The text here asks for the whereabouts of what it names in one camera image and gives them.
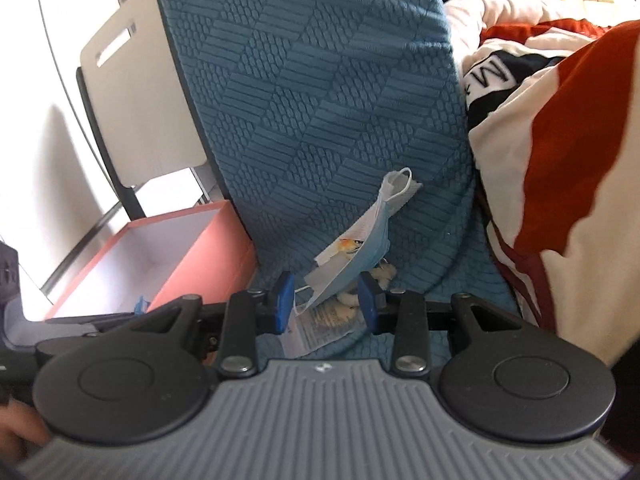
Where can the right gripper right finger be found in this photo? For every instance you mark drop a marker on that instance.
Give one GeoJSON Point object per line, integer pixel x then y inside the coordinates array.
{"type": "Point", "coordinates": [378, 307]}

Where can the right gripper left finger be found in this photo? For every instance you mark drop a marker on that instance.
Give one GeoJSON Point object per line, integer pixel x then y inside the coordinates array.
{"type": "Point", "coordinates": [273, 308]}

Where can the blue surgical face mask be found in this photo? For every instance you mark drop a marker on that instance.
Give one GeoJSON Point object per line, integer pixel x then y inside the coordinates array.
{"type": "Point", "coordinates": [363, 245]}

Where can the person's hand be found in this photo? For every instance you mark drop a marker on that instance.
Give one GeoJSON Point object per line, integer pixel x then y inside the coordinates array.
{"type": "Point", "coordinates": [21, 426]}

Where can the clear printed plastic bag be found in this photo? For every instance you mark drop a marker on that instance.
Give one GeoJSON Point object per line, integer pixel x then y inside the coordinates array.
{"type": "Point", "coordinates": [317, 327]}

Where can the orange storage box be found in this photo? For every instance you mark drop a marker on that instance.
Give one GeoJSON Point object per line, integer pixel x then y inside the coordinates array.
{"type": "Point", "coordinates": [203, 250]}

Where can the blue textured sofa cover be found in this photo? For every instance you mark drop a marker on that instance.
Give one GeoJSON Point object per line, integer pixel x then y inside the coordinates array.
{"type": "Point", "coordinates": [306, 105]}

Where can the white chair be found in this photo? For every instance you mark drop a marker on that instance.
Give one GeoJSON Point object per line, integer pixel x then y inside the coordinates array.
{"type": "Point", "coordinates": [135, 103]}

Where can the cream red black blanket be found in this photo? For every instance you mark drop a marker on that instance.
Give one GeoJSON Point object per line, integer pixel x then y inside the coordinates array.
{"type": "Point", "coordinates": [552, 95]}

